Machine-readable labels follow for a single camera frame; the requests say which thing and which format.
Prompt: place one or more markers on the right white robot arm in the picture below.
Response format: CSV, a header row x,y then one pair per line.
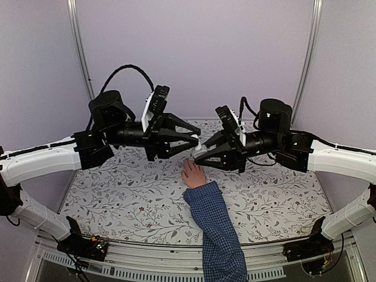
x,y
305,152

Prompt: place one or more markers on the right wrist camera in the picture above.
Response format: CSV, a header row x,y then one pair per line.
x,y
231,124

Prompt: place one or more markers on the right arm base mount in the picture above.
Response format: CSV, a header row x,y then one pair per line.
x,y
316,244

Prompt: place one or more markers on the person's bare hand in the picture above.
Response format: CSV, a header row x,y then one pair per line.
x,y
193,175

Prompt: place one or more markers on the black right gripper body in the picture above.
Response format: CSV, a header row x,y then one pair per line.
x,y
239,153

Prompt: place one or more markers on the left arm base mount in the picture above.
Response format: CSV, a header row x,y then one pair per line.
x,y
94,248

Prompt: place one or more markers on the floral patterned table mat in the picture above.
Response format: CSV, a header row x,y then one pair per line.
x,y
132,199

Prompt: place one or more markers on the clear nail polish bottle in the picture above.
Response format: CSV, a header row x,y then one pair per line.
x,y
198,151

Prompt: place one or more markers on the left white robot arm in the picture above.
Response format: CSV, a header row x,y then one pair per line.
x,y
114,126

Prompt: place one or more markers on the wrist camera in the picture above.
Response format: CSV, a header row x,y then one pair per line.
x,y
155,105
231,124

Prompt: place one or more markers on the left aluminium frame post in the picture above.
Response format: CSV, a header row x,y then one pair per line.
x,y
80,50

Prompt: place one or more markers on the right aluminium frame post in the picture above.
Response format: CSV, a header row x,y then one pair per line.
x,y
309,53

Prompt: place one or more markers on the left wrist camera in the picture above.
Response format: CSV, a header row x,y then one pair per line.
x,y
155,105

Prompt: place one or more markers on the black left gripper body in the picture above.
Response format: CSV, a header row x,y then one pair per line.
x,y
151,138

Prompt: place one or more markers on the blue checkered sleeve forearm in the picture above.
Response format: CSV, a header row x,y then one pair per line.
x,y
222,256

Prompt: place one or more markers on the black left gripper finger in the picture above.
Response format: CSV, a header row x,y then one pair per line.
x,y
171,121
172,148

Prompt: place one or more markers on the aluminium frame post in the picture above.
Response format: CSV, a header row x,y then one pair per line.
x,y
80,50
309,53

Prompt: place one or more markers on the front aluminium rail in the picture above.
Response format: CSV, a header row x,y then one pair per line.
x,y
151,262

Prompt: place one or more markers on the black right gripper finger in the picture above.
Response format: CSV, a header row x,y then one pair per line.
x,y
216,158
218,139

